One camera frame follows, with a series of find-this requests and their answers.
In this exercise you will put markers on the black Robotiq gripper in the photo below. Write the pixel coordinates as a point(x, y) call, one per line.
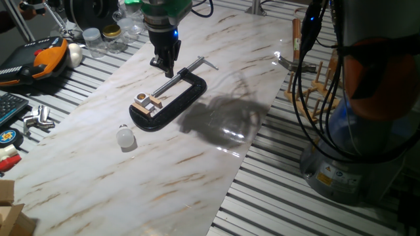
point(165, 42)

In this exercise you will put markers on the white light bulb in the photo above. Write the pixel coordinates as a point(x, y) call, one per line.
point(124, 137)

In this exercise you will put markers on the person's forearm dark sleeve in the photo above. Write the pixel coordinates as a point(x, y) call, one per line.
point(6, 21)

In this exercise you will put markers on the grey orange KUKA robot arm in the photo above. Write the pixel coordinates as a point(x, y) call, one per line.
point(367, 19)

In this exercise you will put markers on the person's bare hand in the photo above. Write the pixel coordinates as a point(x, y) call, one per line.
point(28, 11)

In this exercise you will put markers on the small wooden clamp pad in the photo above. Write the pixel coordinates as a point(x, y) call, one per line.
point(157, 101)
point(141, 109)

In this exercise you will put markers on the black metal C-clamp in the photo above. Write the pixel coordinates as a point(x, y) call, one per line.
point(174, 108)

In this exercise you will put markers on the clear plastic bottle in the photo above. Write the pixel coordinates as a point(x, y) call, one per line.
point(128, 29)

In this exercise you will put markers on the glass jar yellow lid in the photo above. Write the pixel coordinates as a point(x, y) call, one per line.
point(111, 36)

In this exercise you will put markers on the clear plastic jar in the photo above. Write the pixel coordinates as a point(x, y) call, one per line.
point(93, 42)

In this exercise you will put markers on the white egg shaped object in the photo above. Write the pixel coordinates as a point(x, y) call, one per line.
point(75, 55)

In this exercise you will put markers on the black filament spool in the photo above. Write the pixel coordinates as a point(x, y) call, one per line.
point(85, 13)

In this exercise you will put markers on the thin metal rod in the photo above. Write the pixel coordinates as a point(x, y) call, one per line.
point(57, 19)

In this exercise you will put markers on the marble pattern table sheet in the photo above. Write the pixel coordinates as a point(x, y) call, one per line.
point(131, 180)

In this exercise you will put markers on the black orange teach pendant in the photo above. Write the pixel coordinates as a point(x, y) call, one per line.
point(39, 62)

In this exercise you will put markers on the silver metal pipe fitting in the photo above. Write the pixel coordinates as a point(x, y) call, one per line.
point(36, 124)
point(43, 113)

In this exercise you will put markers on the wooden peg rack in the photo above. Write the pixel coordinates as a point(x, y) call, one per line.
point(308, 105)

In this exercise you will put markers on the slanted aluminium stand leg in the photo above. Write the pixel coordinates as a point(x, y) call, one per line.
point(19, 21)

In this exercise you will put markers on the black computer keyboard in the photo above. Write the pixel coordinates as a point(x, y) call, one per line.
point(11, 106)

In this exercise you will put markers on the open brown cardboard box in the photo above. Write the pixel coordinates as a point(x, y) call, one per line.
point(13, 216)

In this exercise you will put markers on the upright aluminium post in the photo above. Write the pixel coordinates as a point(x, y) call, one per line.
point(256, 7)

